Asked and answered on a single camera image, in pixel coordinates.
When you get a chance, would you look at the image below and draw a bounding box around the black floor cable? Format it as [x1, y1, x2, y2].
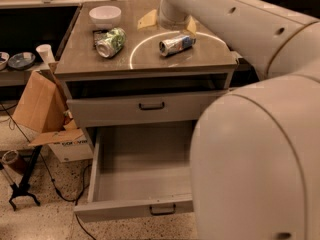
[0, 102, 98, 240]

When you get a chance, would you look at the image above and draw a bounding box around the brown cardboard box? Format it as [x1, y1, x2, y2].
[12, 71, 83, 146]

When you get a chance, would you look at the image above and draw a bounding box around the grey bowl at left edge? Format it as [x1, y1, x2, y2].
[0, 52, 9, 71]

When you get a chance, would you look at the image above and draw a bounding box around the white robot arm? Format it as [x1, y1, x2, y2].
[158, 0, 320, 240]

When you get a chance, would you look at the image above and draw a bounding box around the black tripod stand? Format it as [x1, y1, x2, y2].
[0, 146, 42, 210]

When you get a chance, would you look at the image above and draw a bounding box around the dark blue plate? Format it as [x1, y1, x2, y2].
[8, 52, 36, 71]

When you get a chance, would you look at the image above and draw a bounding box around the silver blue redbull can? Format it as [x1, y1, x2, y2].
[159, 34, 196, 57]

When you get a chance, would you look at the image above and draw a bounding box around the grey drawer cabinet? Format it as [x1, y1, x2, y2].
[56, 0, 237, 141]

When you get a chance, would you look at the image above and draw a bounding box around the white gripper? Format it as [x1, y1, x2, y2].
[137, 0, 197, 36]

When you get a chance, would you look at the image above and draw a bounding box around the white printed cardboard box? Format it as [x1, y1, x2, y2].
[49, 137, 93, 162]

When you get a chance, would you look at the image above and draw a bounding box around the white bowl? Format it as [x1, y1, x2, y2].
[89, 5, 122, 30]

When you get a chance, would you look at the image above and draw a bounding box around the white paper cup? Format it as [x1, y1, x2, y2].
[36, 44, 55, 64]

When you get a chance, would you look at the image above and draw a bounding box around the open grey bottom drawer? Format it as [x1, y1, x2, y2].
[74, 121, 194, 222]

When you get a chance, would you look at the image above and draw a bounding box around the green crushed can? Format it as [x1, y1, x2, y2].
[95, 27, 126, 58]

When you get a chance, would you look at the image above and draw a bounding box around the brown cup on floor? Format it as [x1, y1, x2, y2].
[2, 150, 27, 175]

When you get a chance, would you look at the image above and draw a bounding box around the grey middle drawer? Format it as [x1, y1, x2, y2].
[67, 90, 227, 128]

